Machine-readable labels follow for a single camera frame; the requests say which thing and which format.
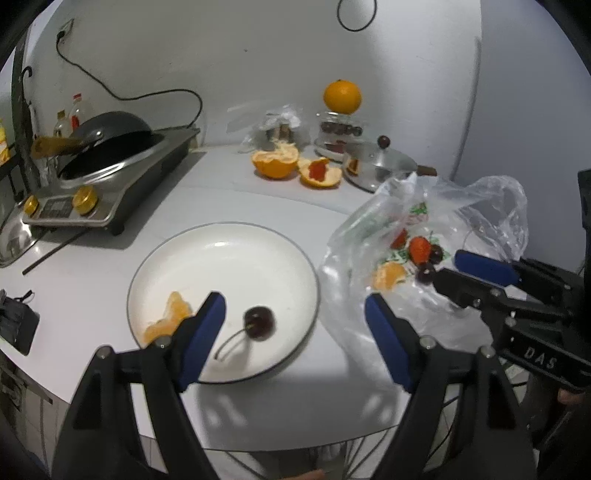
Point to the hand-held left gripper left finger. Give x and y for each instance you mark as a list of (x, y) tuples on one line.
[(203, 337)]

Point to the small clear bottle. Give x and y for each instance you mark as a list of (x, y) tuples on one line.
[(61, 125)]

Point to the glass jar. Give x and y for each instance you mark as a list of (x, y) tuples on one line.
[(337, 134)]

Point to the whole orange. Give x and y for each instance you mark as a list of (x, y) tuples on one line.
[(342, 96)]

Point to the small clear plastic bag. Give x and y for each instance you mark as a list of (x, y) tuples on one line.
[(277, 124)]

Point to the steel bowl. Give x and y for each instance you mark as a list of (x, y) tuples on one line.
[(14, 240)]

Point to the white round plate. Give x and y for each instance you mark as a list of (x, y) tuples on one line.
[(221, 267)]

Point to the orange peel half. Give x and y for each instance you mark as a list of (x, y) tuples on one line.
[(321, 177), (274, 161)]

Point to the yellow package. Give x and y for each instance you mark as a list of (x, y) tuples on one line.
[(3, 141)]

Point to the red capped oil bottle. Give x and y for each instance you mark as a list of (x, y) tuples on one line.
[(81, 113)]

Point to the clear printed plastic bag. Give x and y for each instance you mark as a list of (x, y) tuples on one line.
[(351, 286)]

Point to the dark metal rack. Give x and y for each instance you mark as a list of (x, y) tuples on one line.
[(18, 115)]

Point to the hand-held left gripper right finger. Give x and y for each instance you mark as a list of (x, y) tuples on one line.
[(388, 337)]

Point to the wall socket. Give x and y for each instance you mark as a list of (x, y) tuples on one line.
[(66, 28)]

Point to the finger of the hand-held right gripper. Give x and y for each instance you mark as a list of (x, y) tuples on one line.
[(461, 288), (485, 267)]

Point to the black flat device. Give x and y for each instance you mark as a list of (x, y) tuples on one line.
[(16, 321)]

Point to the dark chopstick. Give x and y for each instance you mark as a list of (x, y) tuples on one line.
[(53, 253)]

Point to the peeled orange segment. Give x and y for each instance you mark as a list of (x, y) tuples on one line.
[(390, 276), (173, 314)]

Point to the dark red cherry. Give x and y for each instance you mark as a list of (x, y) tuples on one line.
[(437, 254), (425, 274), (259, 323)]

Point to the red strawberry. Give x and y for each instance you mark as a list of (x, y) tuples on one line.
[(419, 250), (400, 238)]

